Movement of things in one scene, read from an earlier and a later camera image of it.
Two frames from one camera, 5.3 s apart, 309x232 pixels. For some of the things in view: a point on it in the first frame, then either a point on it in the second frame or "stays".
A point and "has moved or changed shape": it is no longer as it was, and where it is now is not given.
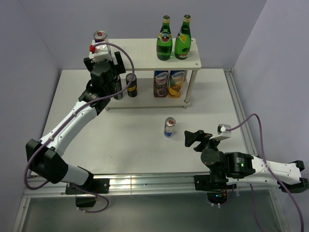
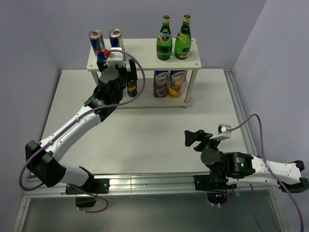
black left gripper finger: [88, 63] -> [100, 64]
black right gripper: [198, 136] stays
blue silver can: [169, 127] -> [116, 39]
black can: [132, 88] stays
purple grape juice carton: [161, 83] stays
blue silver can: [100, 36] has moved or changed shape
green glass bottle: [183, 39] stays
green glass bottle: [164, 40] stays
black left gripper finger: [120, 66] -> [132, 75]
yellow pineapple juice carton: [175, 82] stays
